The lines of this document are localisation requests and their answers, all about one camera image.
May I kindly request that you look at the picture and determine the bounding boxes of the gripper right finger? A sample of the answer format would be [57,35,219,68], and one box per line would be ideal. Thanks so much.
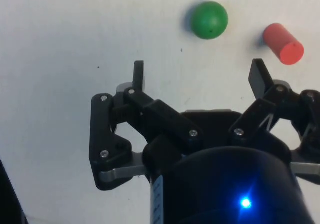
[228,58,320,177]

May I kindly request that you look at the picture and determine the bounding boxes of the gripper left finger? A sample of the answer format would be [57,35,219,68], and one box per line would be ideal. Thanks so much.
[88,60,205,192]

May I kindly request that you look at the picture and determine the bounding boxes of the red cylinder block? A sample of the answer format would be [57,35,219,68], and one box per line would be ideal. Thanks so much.
[262,22,305,66]

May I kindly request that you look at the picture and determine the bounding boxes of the green ball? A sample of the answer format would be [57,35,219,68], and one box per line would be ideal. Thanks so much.
[191,0,229,40]

